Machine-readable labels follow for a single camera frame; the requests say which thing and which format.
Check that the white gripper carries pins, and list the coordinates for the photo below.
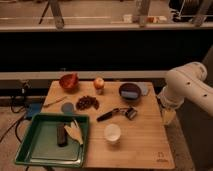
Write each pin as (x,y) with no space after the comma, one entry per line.
(168,115)

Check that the dark bowl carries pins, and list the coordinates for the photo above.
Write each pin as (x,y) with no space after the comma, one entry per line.
(130,87)

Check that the white paper cup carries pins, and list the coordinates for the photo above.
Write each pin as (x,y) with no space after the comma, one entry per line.
(112,133)

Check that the dark rectangular eraser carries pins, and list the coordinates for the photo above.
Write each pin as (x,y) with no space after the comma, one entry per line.
(61,135)

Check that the blue box on floor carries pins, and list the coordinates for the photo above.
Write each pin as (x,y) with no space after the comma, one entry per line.
(33,109)

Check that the wooden board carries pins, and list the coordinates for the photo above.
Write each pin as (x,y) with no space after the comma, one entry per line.
(143,143)

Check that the green plastic tray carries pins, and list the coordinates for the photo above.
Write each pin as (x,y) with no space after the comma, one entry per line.
(39,146)

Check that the pile of dark raisins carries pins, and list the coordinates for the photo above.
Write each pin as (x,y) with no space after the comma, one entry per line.
(86,102)

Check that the grey round coaster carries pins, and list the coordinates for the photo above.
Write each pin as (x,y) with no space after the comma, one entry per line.
(67,107)

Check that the red bowl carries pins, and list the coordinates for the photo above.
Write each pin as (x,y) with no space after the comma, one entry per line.
(69,81)

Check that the red apple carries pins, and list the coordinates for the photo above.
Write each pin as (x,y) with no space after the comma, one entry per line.
(98,83)

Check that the blue sponge in bowl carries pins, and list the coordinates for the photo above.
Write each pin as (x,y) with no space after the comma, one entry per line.
(129,95)

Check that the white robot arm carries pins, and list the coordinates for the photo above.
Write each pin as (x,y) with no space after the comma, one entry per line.
(185,82)

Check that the grey cloth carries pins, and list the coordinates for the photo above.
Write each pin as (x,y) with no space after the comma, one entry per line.
(144,88)

